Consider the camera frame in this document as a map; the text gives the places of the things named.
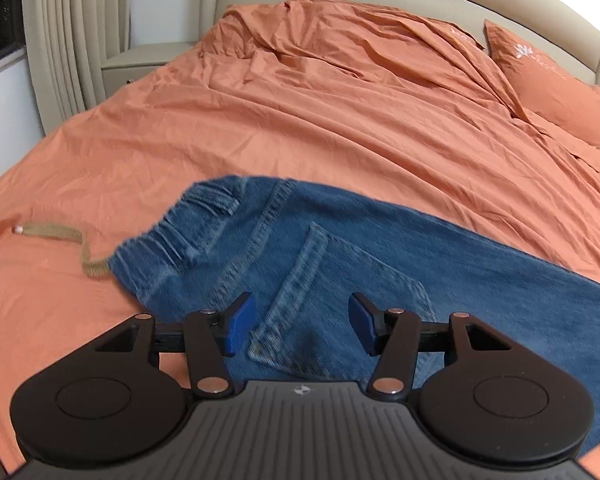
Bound tan woven belt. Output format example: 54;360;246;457
12;222;112;278

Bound beige nightstand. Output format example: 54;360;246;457
101;40;198;101

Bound orange duvet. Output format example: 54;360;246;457
0;0;600;471

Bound beige curtain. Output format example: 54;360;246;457
22;0;131;136

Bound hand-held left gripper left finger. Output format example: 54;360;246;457
80;291;257;401

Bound orange pillow with flower print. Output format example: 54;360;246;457
484;19;600;150
430;15;488;53

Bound blue denim pants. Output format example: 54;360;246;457
109;174;600;456

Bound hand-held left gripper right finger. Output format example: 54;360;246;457
347;292;526;401

